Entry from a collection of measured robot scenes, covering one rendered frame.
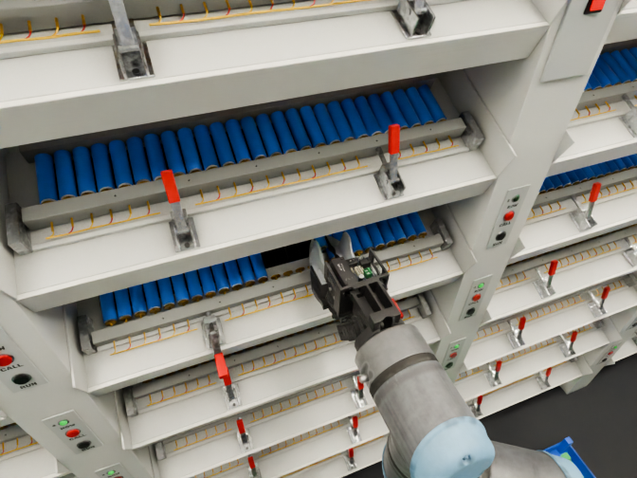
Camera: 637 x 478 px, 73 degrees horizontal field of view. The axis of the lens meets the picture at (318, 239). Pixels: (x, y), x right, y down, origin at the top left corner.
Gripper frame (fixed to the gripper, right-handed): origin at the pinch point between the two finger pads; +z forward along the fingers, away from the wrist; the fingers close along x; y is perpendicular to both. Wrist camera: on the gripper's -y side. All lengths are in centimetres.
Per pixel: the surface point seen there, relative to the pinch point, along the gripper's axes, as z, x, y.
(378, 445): -8, -16, -86
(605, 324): -9, -92, -63
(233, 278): 0.3, 14.7, -1.4
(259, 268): 0.5, 10.5, -1.3
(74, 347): -3.3, 37.4, -1.4
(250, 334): -7.2, 14.6, -6.3
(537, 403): -13, -80, -101
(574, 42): -8.1, -26.9, 31.3
